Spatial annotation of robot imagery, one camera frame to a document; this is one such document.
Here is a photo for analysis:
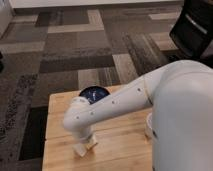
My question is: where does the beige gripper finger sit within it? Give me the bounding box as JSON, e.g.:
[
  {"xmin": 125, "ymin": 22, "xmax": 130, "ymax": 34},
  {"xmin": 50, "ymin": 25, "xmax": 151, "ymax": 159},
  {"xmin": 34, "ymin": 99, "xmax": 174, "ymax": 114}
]
[{"xmin": 87, "ymin": 135, "xmax": 98, "ymax": 149}]

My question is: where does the white sponge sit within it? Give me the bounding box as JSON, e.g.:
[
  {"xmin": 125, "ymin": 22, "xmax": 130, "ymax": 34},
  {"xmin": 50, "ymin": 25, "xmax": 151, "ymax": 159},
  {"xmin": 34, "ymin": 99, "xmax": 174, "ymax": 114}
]
[{"xmin": 73, "ymin": 143, "xmax": 91, "ymax": 157}]

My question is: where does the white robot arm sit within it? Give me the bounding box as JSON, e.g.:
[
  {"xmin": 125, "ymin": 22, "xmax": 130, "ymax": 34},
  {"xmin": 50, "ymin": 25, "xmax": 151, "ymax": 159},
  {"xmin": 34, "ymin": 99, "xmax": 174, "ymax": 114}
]
[{"xmin": 63, "ymin": 60, "xmax": 213, "ymax": 171}]

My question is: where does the dark blue bowl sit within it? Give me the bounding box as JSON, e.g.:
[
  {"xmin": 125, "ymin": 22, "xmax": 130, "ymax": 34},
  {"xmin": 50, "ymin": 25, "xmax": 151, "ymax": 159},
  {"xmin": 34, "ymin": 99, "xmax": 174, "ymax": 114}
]
[{"xmin": 80, "ymin": 86, "xmax": 110, "ymax": 104}]

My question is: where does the white plastic cup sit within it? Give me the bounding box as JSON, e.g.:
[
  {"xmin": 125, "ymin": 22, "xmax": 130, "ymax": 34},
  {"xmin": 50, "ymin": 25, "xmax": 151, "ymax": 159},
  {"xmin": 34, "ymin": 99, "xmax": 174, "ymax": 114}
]
[{"xmin": 145, "ymin": 113, "xmax": 153, "ymax": 139}]

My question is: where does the black office chair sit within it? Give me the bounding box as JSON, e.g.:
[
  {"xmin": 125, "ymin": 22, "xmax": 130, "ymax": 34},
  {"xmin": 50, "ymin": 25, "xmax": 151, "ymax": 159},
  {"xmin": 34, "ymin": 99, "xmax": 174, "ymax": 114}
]
[{"xmin": 169, "ymin": 0, "xmax": 213, "ymax": 60}]

